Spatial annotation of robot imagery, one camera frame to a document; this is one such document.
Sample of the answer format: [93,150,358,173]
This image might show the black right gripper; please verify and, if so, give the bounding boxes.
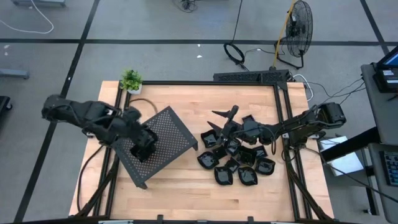
[207,105,246,144]

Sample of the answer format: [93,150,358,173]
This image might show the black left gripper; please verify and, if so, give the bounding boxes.
[124,107,159,158]

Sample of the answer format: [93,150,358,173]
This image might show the black round plate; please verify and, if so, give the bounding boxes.
[224,138,243,157]

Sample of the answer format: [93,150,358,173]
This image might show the black leaf-shaped plate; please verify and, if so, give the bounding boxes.
[213,166,234,186]
[254,157,276,176]
[197,151,220,170]
[238,166,259,187]

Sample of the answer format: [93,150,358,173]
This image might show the black perforated metal shelf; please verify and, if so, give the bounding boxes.
[111,105,199,190]

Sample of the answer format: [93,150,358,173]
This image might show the black perforated electronics box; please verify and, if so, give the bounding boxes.
[213,70,292,91]

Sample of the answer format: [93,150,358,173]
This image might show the green plant in white pot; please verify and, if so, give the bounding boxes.
[120,68,144,95]

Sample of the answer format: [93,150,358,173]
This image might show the black floor fan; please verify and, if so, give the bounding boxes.
[273,0,314,70]

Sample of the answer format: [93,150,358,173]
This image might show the white box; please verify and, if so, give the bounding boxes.
[319,136,364,177]

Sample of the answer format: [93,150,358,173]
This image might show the black beam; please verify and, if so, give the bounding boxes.
[320,126,382,162]

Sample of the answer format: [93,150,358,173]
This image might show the grey metal bar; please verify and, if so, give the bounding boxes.
[0,68,30,80]

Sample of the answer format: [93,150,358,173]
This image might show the grey desk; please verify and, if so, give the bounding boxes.
[360,62,398,147]
[368,142,398,224]

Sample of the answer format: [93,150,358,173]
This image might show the black desk leg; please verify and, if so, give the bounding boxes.
[362,148,381,216]

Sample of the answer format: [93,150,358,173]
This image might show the black monitor with blue screen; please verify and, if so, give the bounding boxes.
[373,45,398,93]

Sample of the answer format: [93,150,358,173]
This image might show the grey cart base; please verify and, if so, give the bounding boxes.
[11,0,67,7]

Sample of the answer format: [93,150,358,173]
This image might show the black keyboard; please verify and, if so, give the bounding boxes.
[381,151,398,187]

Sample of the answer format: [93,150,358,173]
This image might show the black aluminium table frame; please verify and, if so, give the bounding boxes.
[68,80,335,224]

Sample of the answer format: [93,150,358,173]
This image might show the dark arm supply cable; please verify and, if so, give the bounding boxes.
[76,144,105,214]

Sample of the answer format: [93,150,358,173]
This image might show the black coiled cable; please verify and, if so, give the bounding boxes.
[223,0,249,72]

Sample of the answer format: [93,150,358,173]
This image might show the thick white cable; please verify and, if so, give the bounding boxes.
[292,73,314,103]

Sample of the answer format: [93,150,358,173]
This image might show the yellow hanging cable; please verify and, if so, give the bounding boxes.
[272,0,296,68]

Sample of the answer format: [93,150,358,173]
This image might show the thin black cable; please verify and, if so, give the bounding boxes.
[303,146,398,205]
[307,77,366,121]

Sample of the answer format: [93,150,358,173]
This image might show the black cable bundle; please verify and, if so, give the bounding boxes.
[178,0,198,13]

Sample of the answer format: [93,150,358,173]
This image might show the thin white floor cable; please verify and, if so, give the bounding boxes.
[0,0,55,35]

